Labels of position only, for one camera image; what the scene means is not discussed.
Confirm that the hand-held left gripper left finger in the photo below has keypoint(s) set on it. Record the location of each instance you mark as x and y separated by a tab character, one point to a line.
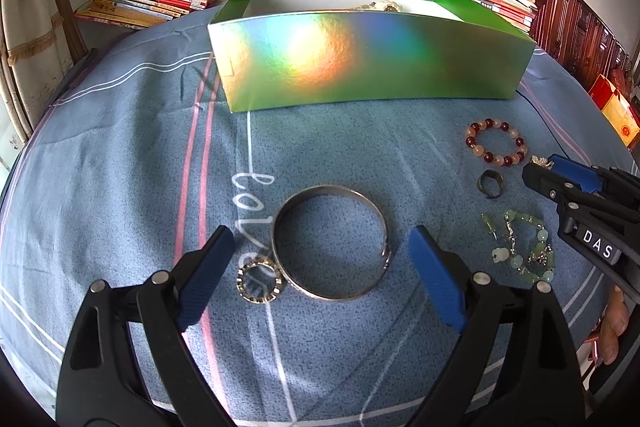
205	279

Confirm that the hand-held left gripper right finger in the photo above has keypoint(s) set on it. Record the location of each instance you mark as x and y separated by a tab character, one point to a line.
440	279

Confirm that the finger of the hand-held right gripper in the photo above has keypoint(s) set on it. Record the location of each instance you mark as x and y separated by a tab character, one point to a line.
575	172
542	182

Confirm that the gold flower brooch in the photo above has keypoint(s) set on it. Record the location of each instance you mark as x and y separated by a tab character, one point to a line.
540	162

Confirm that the silver bangle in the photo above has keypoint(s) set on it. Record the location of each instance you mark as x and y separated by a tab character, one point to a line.
325	192

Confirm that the white wristwatch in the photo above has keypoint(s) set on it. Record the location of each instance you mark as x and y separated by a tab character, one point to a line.
372	5

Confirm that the shiny green cardboard box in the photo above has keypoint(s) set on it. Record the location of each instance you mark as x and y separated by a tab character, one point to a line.
325	57

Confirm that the person's right hand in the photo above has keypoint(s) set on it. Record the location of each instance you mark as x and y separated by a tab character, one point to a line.
616	327

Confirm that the yellow and red paper bag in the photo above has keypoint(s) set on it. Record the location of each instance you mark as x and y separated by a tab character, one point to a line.
620	117

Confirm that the blue striped bedsheet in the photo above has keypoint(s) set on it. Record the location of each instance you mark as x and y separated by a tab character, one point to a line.
125	157

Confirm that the red wooden bench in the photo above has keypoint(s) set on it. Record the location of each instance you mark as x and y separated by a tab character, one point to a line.
565	17

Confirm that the beige curtain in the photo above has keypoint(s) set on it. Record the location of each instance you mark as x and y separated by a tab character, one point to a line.
35	32

